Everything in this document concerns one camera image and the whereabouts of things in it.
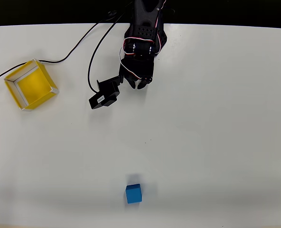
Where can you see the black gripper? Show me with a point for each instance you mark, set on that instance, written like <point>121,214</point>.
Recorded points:
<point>136,76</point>

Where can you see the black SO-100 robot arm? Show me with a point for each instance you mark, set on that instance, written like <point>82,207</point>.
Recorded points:
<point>143,29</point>

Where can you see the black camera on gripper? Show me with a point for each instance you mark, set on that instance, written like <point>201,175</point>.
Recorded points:
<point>104,95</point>

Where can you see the yellow open box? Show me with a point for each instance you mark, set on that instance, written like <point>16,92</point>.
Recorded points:
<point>31,84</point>

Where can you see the blue cube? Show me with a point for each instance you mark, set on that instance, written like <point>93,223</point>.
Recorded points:
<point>133,194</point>

